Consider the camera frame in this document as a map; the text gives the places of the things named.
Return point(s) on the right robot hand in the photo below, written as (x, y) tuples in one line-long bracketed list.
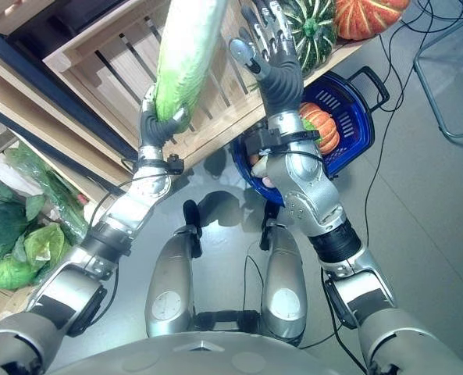
[(280, 74)]

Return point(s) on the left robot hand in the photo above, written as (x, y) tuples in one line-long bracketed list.
[(155, 127)]

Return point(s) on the long green napa cabbage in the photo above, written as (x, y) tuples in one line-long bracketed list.
[(190, 58)]

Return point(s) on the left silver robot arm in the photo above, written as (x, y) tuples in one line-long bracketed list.
[(98, 250)]

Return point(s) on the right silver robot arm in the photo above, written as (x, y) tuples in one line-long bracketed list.
[(332, 218)]

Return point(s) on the blue plastic shopping basket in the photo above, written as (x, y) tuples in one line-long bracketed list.
[(344, 117)]

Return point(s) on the pale vegetable in basket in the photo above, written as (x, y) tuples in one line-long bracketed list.
[(260, 168)]

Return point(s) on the green striped squash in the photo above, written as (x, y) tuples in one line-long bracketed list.
[(313, 35)]

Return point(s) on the wooden slatted crate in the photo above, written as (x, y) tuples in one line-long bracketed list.
[(137, 66)]

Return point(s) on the small orange pumpkin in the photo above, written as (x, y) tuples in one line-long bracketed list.
[(323, 127)]

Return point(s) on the large orange pumpkin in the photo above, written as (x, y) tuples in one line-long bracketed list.
[(365, 17)]

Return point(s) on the bagged leafy greens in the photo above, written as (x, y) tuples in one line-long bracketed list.
[(47, 187)]

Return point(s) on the light green leafy cabbage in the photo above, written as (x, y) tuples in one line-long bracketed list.
[(45, 244)]

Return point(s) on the silver robot left leg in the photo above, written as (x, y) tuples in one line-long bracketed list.
[(170, 289)]

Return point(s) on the silver robot leg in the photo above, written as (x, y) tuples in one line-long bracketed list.
[(170, 289), (283, 285)]

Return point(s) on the dark leafy green vegetable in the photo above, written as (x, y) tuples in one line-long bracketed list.
[(4, 218)]

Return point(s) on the silver robot right leg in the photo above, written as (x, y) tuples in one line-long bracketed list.
[(283, 285)]

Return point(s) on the round green cabbage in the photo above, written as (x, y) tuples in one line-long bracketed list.
[(10, 273)]

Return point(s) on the silver robot torso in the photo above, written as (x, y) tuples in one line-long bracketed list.
[(204, 353)]

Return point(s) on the grey metal frame stand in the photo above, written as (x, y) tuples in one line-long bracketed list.
[(446, 90)]

